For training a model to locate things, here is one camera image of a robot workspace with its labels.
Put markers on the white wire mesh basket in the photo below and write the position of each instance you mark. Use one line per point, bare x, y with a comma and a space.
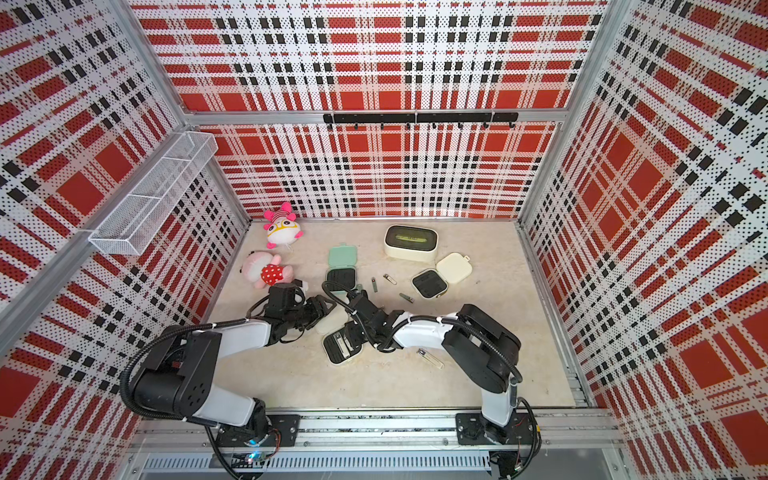
131, 226

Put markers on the large cream nail clipper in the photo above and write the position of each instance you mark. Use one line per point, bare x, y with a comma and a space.
341, 348

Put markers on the pink owl plush toy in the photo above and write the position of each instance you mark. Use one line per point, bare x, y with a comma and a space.
282, 228

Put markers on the cream tissue box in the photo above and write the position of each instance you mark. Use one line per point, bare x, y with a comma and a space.
411, 243

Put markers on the pink doll red dress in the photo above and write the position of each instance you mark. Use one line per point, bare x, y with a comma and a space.
263, 269

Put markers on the black wall hook rail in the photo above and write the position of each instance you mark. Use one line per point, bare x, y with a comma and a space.
420, 118

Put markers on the cream case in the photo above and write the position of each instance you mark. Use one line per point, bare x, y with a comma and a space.
435, 282
338, 324

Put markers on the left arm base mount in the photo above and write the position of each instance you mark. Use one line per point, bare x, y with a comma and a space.
269, 430

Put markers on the aluminium front rail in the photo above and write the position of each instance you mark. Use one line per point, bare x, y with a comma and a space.
564, 443

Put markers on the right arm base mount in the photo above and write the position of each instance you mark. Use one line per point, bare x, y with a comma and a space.
495, 429

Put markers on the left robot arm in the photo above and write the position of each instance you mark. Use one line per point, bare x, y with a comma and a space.
172, 377

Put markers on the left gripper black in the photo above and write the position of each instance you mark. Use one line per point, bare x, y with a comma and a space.
316, 308

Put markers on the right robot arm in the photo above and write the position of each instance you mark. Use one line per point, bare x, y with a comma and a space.
486, 351

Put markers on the green nail clipper case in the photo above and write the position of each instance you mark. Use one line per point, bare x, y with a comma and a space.
342, 272

